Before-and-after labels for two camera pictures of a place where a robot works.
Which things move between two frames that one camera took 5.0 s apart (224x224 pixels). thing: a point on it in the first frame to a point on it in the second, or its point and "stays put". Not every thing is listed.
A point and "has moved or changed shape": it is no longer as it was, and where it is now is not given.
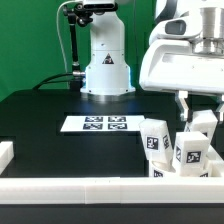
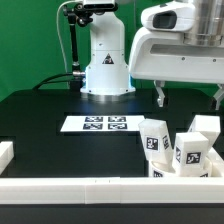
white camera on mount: [99, 5] stays put
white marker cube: [203, 121] has moved or changed shape
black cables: [37, 86] stays put
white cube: [191, 152] stays put
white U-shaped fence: [181, 189] stays put
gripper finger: [219, 113] to [218, 94]
